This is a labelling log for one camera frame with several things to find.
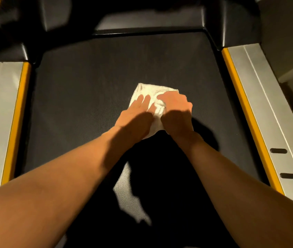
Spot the person's right hand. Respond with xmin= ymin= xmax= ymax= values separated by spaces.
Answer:
xmin=156 ymin=91 xmax=194 ymax=139

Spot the person's left hand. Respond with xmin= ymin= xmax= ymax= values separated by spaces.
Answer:
xmin=114 ymin=94 xmax=158 ymax=144

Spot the white cleaning cloth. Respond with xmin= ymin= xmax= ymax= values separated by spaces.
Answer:
xmin=128 ymin=83 xmax=180 ymax=140

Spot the person's left forearm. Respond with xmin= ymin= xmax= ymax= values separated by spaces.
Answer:
xmin=0 ymin=126 xmax=140 ymax=248

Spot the person's right forearm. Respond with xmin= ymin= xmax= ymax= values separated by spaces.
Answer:
xmin=172 ymin=130 xmax=293 ymax=248

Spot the black treadmill belt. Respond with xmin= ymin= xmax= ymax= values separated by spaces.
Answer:
xmin=22 ymin=32 xmax=262 ymax=248

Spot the black treadmill motor cover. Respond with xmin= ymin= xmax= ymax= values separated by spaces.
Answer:
xmin=0 ymin=0 xmax=263 ymax=63

